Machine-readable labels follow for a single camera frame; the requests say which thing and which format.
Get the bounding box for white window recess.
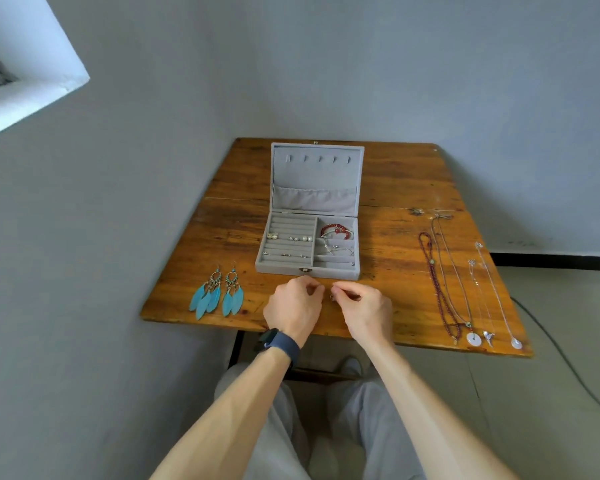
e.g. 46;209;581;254
0;0;91;143

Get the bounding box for dark blue smartwatch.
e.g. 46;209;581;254
253;328;301;369

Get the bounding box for blue feather earring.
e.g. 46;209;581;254
221;267;245;318
188;267;223;322

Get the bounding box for cord necklace white disc pendant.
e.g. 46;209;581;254
429;211;483;348

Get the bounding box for silver chain round pendant necklace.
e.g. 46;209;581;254
474;241;524;351

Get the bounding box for grey velvet jewelry box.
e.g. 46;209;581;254
254;142;365;282

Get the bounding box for dark red bead necklace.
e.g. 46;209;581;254
418;232;464;345

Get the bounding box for wooden table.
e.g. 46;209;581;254
139;138;534;358

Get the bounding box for black table frame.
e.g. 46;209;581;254
227;330;361;385

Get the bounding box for person's left hand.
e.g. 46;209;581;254
263;275;327;349

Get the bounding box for grey shoe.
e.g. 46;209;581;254
339;357;365;381

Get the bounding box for person's right forearm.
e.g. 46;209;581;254
364;341;520;480

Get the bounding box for black cable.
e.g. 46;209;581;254
509;297;600;426

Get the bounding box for grey trousers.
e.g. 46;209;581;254
214;364;427;480

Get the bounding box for black baseboard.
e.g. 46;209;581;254
489;252;600;273

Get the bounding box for person's left forearm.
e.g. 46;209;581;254
149;347;294;480

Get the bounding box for red bead bracelet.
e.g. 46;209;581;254
320;223;354;241

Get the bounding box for person's right hand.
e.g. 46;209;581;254
329;281;395;351

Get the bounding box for silver chain small charm necklace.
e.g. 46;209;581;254
467;259;496;349

